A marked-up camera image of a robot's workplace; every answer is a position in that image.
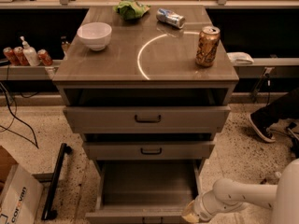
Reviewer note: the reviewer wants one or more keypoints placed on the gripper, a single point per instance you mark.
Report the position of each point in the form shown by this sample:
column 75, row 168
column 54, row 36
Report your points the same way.
column 201, row 206

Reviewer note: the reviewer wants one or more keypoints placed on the grey bottom drawer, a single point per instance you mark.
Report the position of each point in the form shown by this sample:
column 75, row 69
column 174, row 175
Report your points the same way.
column 145, row 192

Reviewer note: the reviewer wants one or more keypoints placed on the grey drawer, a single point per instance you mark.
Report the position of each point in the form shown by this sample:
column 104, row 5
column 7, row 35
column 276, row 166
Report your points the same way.
column 182, row 150
column 192, row 119
column 145, row 192

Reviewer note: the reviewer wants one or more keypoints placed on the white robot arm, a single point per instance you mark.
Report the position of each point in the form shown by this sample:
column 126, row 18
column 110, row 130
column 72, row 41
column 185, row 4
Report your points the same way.
column 228, row 196

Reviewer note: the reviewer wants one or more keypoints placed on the grey middle drawer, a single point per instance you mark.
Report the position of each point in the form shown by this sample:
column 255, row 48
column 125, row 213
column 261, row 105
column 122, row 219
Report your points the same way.
column 182, row 150

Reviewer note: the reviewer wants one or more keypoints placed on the grey top drawer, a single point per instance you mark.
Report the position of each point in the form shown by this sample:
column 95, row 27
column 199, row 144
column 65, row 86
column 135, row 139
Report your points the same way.
column 192, row 119

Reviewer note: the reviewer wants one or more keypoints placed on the grey drawer cabinet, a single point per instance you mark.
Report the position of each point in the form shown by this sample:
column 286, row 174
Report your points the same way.
column 147, row 63

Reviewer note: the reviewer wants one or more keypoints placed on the clear plastic bottle on floor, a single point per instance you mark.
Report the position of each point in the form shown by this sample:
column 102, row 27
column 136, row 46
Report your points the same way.
column 272, row 178

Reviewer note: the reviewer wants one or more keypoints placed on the black metal bar stand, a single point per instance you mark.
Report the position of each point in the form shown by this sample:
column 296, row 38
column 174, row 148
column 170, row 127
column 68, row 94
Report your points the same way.
column 48, row 213

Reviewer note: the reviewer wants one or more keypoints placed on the person's black shoe and leg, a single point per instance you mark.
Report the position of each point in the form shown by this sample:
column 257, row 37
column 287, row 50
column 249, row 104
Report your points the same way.
column 285, row 107

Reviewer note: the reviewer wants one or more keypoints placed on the white folded cloth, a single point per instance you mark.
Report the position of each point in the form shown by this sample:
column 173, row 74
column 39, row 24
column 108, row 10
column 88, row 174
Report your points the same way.
column 240, row 58

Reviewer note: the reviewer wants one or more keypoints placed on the cardboard box with print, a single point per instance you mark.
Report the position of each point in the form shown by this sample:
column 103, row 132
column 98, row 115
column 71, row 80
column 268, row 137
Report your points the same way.
column 20, row 192

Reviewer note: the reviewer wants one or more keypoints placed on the gold soda can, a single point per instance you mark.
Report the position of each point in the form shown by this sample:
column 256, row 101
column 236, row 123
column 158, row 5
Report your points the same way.
column 209, row 39

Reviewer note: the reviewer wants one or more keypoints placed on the silver blue soda can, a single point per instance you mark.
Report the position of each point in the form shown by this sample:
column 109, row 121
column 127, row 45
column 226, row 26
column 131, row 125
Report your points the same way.
column 170, row 17

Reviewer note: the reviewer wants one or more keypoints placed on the white ceramic bowl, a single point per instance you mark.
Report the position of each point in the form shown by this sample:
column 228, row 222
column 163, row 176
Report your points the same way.
column 95, row 35

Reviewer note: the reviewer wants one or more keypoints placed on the small dark glass bottle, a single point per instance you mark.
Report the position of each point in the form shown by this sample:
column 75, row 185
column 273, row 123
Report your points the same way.
column 65, row 44

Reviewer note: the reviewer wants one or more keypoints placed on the red can right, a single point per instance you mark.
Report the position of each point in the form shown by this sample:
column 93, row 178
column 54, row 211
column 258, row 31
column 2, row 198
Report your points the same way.
column 45, row 57

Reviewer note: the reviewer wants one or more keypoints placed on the red can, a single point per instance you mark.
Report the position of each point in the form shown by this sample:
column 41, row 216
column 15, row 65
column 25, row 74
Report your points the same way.
column 18, row 51
column 45, row 57
column 10, row 55

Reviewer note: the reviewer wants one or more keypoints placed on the white soap dispenser bottle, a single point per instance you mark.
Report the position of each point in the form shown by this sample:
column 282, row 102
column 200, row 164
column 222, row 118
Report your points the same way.
column 30, row 53

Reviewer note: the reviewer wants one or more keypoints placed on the red can far left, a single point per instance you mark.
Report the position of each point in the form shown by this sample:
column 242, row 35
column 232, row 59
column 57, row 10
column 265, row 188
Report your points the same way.
column 10, row 55

